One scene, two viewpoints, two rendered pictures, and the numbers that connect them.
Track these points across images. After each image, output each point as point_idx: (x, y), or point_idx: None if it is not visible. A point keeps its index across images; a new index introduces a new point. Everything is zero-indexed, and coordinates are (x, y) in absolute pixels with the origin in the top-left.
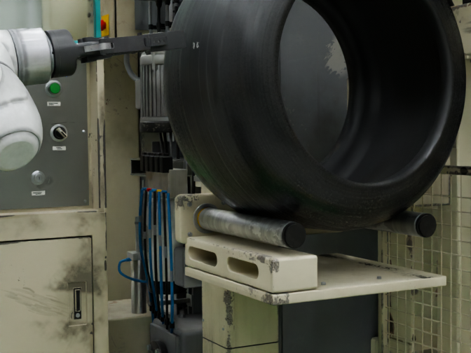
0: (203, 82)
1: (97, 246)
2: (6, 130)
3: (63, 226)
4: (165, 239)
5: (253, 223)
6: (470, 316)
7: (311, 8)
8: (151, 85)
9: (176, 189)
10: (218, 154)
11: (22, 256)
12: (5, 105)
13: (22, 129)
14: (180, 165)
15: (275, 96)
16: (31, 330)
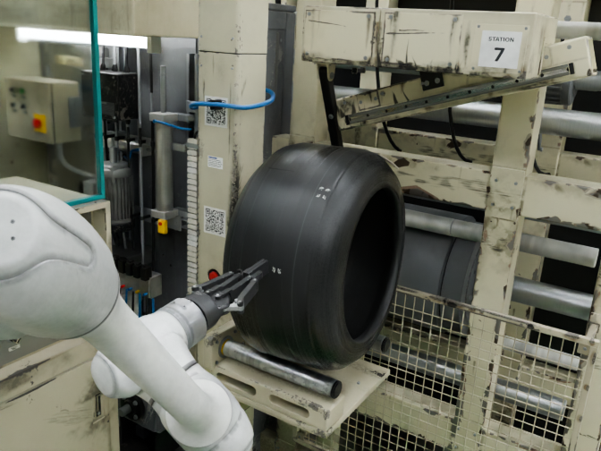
0: (287, 302)
1: None
2: (243, 448)
3: (86, 353)
4: None
5: (294, 374)
6: None
7: None
8: (111, 195)
9: (155, 291)
10: (286, 344)
11: (59, 387)
12: (236, 424)
13: (250, 441)
14: (139, 258)
15: (341, 310)
16: (67, 438)
